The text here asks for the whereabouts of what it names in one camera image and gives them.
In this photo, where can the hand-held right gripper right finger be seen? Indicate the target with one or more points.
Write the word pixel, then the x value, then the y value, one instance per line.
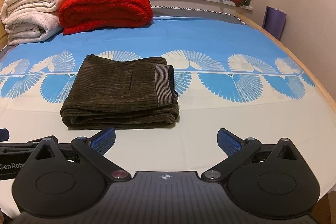
pixel 231 142

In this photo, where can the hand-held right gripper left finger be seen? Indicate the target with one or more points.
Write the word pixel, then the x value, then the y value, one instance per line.
pixel 105 140

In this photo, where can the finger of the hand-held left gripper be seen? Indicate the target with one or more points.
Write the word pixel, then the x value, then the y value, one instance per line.
pixel 4 134
pixel 18 146

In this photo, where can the blue and white printed bedsheet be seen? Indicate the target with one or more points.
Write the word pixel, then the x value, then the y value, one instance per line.
pixel 210 37

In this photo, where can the cream folded blanket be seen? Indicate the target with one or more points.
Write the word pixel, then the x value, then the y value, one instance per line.
pixel 29 16

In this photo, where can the purple bag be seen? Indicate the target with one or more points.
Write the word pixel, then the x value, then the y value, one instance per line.
pixel 274 22

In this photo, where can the red knitted blanket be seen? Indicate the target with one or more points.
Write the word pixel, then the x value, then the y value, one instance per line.
pixel 105 7

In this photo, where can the grey mattress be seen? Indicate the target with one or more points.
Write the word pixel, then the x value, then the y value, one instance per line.
pixel 189 8

